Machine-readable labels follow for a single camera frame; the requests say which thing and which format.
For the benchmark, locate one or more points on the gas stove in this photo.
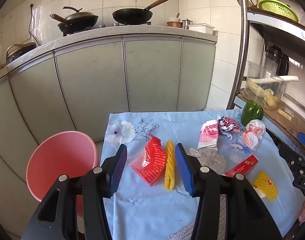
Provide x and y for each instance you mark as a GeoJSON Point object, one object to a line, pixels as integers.
{"type": "Point", "coordinates": [70, 33]}

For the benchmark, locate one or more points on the white rectangular container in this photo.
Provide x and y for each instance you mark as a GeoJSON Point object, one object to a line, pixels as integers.
{"type": "Point", "coordinates": [201, 28]}

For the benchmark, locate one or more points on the green bell pepper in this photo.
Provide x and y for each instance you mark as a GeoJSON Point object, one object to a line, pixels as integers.
{"type": "Point", "coordinates": [251, 113]}

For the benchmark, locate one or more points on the steel wool scrubber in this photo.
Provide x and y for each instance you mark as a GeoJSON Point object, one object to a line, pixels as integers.
{"type": "Point", "coordinates": [185, 231]}

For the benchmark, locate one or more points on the orange printed plastic wrapper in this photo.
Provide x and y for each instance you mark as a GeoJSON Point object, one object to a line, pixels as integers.
{"type": "Point", "coordinates": [251, 137]}

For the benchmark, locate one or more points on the grey kitchen counter cabinet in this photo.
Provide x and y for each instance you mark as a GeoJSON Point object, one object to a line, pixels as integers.
{"type": "Point", "coordinates": [92, 80]}

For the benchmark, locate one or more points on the clear crumpled plastic wrap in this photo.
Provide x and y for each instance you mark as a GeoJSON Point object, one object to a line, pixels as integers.
{"type": "Point", "coordinates": [210, 160]}

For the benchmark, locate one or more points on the light blue floral tablecloth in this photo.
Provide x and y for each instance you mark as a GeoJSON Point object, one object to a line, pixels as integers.
{"type": "Point", "coordinates": [147, 212]}

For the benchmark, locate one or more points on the corn cob in husk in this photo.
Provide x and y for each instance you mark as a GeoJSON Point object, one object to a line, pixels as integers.
{"type": "Point", "coordinates": [255, 88]}

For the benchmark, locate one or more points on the pink plastic bin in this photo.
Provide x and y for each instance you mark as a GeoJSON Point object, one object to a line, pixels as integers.
{"type": "Point", "coordinates": [60, 160]}

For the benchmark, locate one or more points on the metal kitchen shelf rack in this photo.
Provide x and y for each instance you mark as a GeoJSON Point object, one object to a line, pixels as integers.
{"type": "Point", "coordinates": [242, 42]}

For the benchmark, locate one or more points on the pink and white packet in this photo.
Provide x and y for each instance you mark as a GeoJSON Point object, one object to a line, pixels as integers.
{"type": "Point", "coordinates": [208, 135]}

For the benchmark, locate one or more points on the white leek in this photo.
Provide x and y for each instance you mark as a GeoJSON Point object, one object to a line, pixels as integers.
{"type": "Point", "coordinates": [287, 78]}

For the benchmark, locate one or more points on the cardboard sheet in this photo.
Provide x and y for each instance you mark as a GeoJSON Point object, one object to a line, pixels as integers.
{"type": "Point", "coordinates": [290, 120]}

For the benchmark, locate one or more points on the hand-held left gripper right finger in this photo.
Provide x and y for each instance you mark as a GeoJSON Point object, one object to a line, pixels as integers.
{"type": "Point", "coordinates": [183, 170]}

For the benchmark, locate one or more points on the green plastic basket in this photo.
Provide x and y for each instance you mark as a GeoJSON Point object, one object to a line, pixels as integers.
{"type": "Point", "coordinates": [280, 10]}

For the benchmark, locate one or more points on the red cardboard box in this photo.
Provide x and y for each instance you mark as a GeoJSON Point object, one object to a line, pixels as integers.
{"type": "Point", "coordinates": [242, 167]}

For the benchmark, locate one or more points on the clear plastic container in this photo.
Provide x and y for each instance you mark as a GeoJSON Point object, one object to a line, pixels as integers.
{"type": "Point", "coordinates": [257, 75]}

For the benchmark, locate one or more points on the crumpled silver red wrapper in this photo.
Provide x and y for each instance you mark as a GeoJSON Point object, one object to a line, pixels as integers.
{"type": "Point", "coordinates": [228, 126]}

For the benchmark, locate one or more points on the yellow foam net red sticker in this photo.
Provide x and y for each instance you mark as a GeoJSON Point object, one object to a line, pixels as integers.
{"type": "Point", "coordinates": [266, 190]}

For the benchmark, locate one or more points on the dark pan lid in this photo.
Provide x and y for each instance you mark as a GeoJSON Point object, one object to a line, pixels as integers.
{"type": "Point", "coordinates": [80, 15]}

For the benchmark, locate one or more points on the copper pot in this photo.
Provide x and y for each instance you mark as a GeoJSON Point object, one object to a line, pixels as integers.
{"type": "Point", "coordinates": [174, 24]}

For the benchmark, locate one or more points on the ginger root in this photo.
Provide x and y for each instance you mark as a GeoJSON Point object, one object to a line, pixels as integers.
{"type": "Point", "coordinates": [271, 101]}

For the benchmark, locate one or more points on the red plastic packet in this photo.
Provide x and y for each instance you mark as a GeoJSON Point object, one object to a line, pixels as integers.
{"type": "Point", "coordinates": [150, 162]}

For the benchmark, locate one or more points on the long yellow foam net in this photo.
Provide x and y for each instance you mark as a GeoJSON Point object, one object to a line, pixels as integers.
{"type": "Point", "coordinates": [170, 160]}

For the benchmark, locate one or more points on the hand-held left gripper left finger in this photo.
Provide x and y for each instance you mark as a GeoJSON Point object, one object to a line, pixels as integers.
{"type": "Point", "coordinates": [118, 170]}

